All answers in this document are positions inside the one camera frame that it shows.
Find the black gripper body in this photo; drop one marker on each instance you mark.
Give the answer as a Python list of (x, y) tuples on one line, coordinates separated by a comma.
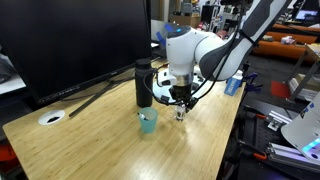
[(181, 92)]

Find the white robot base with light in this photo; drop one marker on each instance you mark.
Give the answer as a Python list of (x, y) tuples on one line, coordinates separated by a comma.
[(301, 130)]

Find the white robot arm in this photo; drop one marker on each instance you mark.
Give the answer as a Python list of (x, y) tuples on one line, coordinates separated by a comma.
[(186, 46)]

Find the teal plastic cup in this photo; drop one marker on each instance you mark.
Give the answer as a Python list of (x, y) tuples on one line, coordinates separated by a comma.
[(148, 122)]

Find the tall black bottle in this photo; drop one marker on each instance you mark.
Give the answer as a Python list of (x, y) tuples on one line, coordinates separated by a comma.
[(144, 86)]

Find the marker with white label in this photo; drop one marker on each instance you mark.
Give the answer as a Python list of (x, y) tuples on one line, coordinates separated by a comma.
[(142, 116)]

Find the blue cardboard box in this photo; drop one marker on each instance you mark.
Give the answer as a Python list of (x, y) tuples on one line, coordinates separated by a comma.
[(232, 86)]

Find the blue spring clamp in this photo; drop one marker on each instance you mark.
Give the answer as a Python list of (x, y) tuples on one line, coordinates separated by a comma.
[(255, 88), (251, 76)]

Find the brown cardboard box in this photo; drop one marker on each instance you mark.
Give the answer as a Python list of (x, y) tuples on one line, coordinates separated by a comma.
[(186, 20)]

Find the black monitor stand foot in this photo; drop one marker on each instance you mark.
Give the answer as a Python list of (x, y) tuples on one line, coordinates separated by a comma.
[(96, 96)]

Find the short aluminium extrusion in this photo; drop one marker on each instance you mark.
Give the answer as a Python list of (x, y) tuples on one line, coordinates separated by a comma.
[(276, 119)]

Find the red floor mat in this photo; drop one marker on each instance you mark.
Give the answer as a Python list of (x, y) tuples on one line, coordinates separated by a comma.
[(280, 89)]

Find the long aluminium extrusion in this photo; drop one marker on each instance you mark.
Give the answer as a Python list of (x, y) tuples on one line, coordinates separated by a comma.
[(290, 155)]

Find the orange sofa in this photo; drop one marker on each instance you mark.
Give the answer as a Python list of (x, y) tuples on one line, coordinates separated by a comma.
[(286, 46)]

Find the large black monitor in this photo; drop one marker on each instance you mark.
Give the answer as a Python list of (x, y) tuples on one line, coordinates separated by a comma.
[(66, 43)]

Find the wooden side table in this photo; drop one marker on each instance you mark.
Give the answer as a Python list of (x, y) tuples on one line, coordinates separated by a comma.
[(311, 53)]

